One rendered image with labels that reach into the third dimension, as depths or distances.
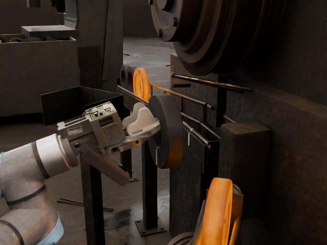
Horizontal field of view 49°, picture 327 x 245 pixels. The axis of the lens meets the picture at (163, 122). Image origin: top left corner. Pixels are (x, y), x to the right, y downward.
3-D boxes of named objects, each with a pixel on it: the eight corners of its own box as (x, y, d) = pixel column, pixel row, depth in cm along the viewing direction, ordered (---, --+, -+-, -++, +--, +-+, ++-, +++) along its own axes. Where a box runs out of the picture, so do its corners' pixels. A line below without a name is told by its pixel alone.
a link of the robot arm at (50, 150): (52, 184, 67) (50, 165, 74) (76, 174, 68) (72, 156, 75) (36, 149, 64) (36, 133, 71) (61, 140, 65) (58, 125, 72)
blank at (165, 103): (159, 88, 81) (144, 89, 80) (185, 99, 66) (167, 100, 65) (160, 154, 84) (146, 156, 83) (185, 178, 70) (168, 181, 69)
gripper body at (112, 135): (120, 111, 66) (57, 134, 64) (134, 150, 70) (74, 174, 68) (112, 99, 73) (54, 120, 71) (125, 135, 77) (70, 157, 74)
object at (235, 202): (239, 243, 74) (244, 194, 71) (239, 245, 73) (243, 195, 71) (203, 236, 76) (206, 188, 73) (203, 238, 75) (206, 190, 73)
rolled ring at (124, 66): (125, 64, 199) (131, 64, 200) (118, 63, 216) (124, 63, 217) (127, 97, 202) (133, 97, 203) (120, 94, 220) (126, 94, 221)
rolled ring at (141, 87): (131, 72, 184) (137, 71, 185) (135, 108, 183) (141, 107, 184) (139, 64, 166) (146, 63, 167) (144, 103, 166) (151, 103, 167)
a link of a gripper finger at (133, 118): (162, 96, 72) (118, 113, 70) (169, 122, 75) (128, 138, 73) (157, 92, 75) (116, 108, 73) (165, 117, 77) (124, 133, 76)
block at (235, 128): (250, 201, 99) (257, 118, 91) (266, 217, 91) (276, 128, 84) (214, 208, 95) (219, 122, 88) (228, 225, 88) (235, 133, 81)
